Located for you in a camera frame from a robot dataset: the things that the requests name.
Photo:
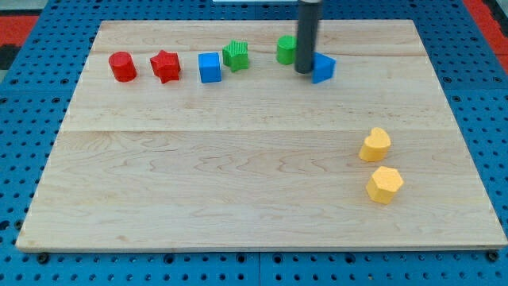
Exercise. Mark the red star block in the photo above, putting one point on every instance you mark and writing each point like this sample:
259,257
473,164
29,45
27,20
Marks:
166,66

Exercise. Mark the green cylinder block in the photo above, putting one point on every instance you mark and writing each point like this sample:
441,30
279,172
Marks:
285,51

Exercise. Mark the red cylinder block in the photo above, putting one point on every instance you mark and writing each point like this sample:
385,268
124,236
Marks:
122,66

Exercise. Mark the blue triangle block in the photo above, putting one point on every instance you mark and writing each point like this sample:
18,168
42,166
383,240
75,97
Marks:
324,68

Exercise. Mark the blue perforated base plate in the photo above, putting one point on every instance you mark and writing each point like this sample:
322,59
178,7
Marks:
44,45

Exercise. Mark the yellow hexagon block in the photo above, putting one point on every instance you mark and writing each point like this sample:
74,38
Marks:
384,184

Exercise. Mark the green star block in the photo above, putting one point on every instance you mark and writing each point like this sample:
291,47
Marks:
235,55

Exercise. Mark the yellow heart block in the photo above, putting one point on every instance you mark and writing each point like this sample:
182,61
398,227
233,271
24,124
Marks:
375,146

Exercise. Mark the blue cube block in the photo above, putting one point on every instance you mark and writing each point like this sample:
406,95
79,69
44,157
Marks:
209,67

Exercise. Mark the light wooden board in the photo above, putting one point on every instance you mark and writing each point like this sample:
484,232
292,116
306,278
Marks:
264,160

